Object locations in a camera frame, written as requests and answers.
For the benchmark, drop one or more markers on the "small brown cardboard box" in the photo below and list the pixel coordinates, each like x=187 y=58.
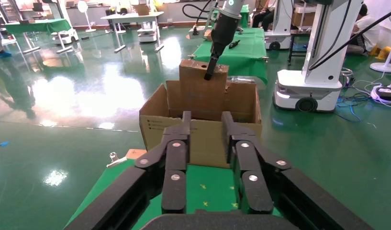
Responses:
x=195 y=92

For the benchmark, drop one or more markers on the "green table cloth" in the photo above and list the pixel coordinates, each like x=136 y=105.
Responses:
x=246 y=55
x=208 y=190

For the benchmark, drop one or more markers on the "small black tool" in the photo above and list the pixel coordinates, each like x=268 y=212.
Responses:
x=234 y=44

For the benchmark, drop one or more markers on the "blue floor scrap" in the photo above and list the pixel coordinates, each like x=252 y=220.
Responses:
x=4 y=143

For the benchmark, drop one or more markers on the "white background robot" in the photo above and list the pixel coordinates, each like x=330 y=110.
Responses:
x=279 y=28

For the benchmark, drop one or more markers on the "person in dark trousers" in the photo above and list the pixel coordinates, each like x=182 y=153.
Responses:
x=262 y=16

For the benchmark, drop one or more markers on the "white pedestal fan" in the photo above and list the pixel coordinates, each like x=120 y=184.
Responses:
x=83 y=6

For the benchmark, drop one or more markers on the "green covered white-leg table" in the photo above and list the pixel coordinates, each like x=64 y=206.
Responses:
x=36 y=26

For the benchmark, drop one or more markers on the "large open cardboard carton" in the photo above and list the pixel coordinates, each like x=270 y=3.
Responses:
x=204 y=143

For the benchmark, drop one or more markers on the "seated person white shirt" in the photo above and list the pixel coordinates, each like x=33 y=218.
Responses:
x=366 y=28

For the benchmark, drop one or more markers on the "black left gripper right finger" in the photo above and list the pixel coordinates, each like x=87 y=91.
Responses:
x=254 y=190

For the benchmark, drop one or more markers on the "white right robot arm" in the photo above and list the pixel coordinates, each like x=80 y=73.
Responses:
x=231 y=8

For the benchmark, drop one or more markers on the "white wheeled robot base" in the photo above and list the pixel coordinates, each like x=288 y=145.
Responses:
x=309 y=85

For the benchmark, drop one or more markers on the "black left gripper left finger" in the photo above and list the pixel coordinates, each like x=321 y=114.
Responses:
x=174 y=177

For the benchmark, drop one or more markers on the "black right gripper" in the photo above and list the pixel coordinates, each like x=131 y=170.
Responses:
x=223 y=35

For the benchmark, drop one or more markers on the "white long table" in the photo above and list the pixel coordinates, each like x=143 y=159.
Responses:
x=131 y=16

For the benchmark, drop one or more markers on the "yellow floor object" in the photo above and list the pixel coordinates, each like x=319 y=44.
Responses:
x=385 y=52

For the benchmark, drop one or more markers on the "white power strip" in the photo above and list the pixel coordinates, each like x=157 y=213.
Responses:
x=385 y=93

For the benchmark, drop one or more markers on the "stacked brown cardboard boxes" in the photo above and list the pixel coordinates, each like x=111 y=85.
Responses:
x=303 y=16

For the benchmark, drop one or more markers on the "white round-base stand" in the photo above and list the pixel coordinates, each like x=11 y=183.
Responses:
x=384 y=67

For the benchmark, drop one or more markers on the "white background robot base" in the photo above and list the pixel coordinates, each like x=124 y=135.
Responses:
x=148 y=33
x=67 y=36

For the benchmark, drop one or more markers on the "black side table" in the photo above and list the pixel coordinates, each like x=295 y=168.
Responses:
x=298 y=31

